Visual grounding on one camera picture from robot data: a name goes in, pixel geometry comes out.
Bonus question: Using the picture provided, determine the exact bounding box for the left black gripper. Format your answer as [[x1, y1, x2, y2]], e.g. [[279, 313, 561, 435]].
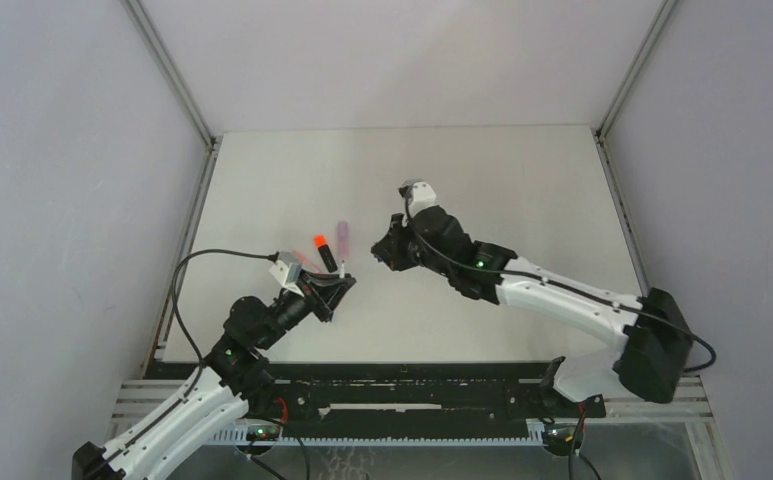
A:
[[257, 268, 355, 350]]

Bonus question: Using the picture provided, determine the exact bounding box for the orange pen cap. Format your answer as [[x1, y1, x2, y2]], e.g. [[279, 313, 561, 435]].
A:
[[314, 235, 328, 250]]

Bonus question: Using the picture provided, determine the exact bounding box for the pink marker pen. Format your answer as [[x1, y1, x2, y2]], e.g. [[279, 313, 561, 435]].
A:
[[337, 232, 350, 263]]

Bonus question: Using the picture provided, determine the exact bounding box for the orange marker pen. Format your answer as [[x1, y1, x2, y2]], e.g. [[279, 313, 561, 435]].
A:
[[317, 244, 339, 273]]

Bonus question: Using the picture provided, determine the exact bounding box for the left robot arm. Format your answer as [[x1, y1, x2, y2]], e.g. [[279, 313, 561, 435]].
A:
[[70, 271, 357, 479]]

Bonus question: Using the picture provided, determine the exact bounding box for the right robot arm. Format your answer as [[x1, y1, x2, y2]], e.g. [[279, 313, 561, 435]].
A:
[[371, 206, 694, 416]]

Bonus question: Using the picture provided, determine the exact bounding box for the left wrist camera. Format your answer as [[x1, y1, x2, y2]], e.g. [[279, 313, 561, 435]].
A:
[[269, 251, 303, 296]]

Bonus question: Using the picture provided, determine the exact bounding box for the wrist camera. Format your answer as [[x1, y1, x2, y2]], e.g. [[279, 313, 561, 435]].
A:
[[398, 179, 438, 217], [269, 251, 303, 296]]

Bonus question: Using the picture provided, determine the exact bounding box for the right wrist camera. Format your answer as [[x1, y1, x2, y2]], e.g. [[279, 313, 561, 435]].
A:
[[398, 179, 438, 217]]

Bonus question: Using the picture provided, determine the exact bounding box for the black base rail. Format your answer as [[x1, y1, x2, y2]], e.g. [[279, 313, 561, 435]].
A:
[[249, 362, 606, 434]]

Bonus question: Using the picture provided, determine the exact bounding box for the white slotted cable duct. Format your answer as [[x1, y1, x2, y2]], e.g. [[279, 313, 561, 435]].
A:
[[206, 422, 546, 447]]

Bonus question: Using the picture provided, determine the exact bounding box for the left aluminium frame post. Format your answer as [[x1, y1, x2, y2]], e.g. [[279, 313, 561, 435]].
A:
[[120, 0, 222, 352]]

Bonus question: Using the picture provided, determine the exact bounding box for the aluminium frame post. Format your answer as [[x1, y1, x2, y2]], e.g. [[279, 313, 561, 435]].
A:
[[592, 0, 684, 294], [120, 0, 222, 352]]

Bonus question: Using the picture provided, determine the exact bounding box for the left camera cable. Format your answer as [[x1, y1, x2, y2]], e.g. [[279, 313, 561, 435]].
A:
[[84, 248, 280, 480]]

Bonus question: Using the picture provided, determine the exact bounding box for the right aluminium frame post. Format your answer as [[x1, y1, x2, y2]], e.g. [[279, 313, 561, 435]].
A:
[[592, 0, 684, 294]]

